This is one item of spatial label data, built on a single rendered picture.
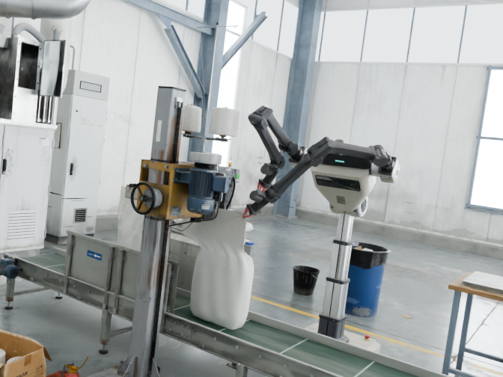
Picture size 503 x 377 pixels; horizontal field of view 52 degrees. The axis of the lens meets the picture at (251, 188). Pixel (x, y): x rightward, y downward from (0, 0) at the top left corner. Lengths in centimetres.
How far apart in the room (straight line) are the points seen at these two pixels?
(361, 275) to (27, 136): 352
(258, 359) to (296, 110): 933
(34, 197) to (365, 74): 786
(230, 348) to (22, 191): 321
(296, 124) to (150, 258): 909
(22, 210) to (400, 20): 853
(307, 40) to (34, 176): 788
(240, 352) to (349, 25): 978
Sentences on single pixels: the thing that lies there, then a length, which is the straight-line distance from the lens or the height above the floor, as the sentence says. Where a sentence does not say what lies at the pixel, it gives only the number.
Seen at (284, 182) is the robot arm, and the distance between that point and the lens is 294.
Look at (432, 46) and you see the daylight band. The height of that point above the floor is 393.
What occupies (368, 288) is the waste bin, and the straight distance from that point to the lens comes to 515.
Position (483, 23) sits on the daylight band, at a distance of 1120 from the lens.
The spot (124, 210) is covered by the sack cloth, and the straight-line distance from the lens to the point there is 377.
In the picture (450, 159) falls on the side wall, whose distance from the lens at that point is 1085.
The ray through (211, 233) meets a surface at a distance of 328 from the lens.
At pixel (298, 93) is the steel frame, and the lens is 1190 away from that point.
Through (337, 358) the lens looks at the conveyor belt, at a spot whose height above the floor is 38.
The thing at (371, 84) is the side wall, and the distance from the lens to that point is 1150.
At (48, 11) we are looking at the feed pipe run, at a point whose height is 248.
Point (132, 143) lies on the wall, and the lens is 824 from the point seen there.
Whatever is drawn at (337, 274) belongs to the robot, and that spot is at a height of 72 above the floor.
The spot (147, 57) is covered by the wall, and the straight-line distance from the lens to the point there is 841.
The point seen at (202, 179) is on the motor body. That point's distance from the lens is 284.
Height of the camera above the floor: 148
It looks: 4 degrees down
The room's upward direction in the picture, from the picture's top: 7 degrees clockwise
